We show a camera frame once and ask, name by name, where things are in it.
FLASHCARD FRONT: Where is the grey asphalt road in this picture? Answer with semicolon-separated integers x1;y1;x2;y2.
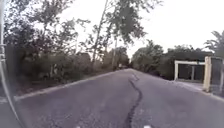
0;68;224;128

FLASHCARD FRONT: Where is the row of trees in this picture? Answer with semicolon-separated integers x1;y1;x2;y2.
0;0;163;88
130;39;214;81

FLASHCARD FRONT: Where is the pale concrete road edge strip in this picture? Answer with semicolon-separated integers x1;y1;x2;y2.
0;70;118;104

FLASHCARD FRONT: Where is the dirt verge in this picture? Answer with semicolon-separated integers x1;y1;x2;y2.
0;73;101;100

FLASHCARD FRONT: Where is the gate with pale posts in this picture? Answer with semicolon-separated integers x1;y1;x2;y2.
173;55;224;95

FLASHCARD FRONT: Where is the palm tree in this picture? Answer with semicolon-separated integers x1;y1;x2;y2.
203;30;224;58

